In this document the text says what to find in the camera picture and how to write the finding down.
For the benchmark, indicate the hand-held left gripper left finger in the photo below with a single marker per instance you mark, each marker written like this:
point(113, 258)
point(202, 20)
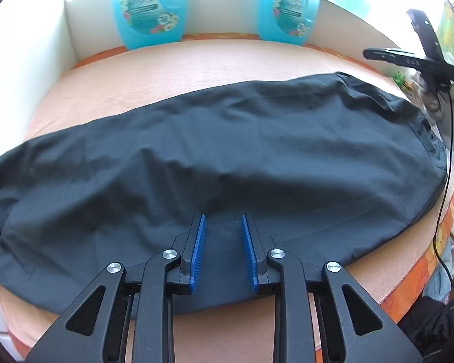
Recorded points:
point(198, 249)

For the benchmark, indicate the black pants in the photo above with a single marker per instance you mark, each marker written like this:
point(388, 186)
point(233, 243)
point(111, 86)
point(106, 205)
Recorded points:
point(249, 140)

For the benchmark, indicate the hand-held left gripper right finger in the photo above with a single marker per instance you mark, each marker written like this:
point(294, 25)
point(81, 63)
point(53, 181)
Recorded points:
point(249, 253)

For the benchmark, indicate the dark cloth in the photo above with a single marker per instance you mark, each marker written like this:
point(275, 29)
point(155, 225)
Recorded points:
point(435, 329)

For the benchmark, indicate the small green item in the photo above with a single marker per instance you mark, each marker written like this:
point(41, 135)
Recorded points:
point(400, 78)

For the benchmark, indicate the tan blanket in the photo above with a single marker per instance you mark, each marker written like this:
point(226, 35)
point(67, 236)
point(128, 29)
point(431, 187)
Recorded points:
point(212, 68)

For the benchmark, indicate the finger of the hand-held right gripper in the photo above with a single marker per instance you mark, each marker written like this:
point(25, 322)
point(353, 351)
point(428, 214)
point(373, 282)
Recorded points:
point(401, 56)
point(423, 30)

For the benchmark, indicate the white cabinet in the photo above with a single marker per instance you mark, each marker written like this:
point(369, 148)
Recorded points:
point(22, 64)

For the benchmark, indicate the wall poster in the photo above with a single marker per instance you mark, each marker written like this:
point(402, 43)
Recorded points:
point(452, 30)

